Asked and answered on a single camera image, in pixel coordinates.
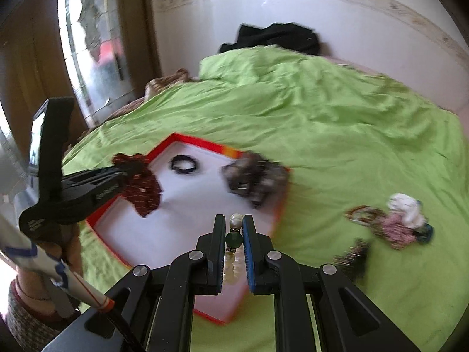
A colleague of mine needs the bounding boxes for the red polka dot scrunchie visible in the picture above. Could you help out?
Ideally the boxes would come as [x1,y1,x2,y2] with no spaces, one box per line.
[112,153,162,218]

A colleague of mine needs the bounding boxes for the stained glass window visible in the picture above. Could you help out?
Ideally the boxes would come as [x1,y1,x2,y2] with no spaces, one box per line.
[57,0,137,128]

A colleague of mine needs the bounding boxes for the rhinestone butterfly hair comb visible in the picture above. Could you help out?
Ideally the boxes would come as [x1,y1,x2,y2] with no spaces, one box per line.
[334,238,370,282]

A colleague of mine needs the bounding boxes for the red white tray box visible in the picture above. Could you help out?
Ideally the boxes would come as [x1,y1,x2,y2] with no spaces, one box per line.
[84,132,293,326]

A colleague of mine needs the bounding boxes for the red plaid scrunchie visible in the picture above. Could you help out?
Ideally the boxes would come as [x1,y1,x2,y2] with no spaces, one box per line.
[378,212,417,250]

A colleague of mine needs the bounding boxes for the person left hand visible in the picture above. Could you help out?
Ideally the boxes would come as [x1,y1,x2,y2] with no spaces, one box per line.
[16,224,83,304]

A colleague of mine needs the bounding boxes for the brown leopard blanket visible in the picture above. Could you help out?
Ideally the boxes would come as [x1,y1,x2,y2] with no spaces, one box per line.
[104,68,199,122]

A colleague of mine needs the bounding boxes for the green bed sheet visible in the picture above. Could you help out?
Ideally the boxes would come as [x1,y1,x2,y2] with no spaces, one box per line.
[63,47,468,351]

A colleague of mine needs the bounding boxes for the grey black organza scrunchie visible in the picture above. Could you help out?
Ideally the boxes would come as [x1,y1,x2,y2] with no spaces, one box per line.
[221,151,289,209]

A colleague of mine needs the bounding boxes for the white cherry print scrunchie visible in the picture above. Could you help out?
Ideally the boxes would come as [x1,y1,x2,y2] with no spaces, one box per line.
[387,193,427,230]

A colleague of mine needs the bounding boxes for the blue striped hair band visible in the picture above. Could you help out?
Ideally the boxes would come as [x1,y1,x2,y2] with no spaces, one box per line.
[414,223,434,245]

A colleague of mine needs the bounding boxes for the white pearl bracelet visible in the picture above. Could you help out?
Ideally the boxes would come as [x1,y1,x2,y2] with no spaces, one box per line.
[222,212,245,287]

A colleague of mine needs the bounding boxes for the black cloth at wall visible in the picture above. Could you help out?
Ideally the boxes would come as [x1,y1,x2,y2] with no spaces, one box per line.
[219,23,320,56]

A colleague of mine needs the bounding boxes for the black beaded hair tie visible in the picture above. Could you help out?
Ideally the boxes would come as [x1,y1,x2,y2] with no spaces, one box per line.
[168,154,201,176]

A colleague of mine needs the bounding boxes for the left knit sleeve forearm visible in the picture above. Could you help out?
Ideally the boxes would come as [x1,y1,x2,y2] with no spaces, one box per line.
[6,280,81,352]

